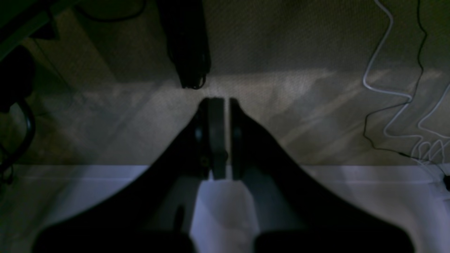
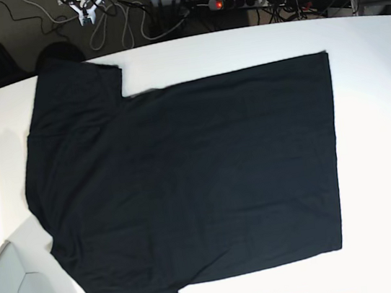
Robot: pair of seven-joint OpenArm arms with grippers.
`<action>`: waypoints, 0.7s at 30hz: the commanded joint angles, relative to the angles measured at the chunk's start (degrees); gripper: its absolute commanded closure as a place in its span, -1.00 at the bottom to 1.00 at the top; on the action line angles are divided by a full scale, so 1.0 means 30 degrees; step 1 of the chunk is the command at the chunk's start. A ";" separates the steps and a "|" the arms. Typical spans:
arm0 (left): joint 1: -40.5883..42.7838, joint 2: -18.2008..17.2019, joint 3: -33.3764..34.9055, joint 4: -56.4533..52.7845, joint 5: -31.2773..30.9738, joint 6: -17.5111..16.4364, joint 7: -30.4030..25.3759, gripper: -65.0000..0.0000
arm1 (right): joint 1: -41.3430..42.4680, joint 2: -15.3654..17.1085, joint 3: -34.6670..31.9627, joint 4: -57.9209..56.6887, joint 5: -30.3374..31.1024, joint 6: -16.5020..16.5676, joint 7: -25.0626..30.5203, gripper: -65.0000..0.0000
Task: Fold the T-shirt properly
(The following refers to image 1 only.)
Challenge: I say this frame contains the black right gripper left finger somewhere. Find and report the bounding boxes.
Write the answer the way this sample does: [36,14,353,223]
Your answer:
[33,98,225,253]

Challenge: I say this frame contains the thin black cable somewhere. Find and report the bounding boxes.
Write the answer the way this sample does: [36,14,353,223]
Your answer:
[364,0,450,192]

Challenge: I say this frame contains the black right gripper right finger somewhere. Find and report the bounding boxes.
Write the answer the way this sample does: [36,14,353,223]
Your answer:
[230,98,415,253]

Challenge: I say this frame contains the black table leg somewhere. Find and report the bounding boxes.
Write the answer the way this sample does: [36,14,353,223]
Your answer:
[156,0,212,90]

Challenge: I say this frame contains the white cable on floor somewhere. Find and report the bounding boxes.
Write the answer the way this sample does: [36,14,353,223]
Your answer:
[363,0,450,173]

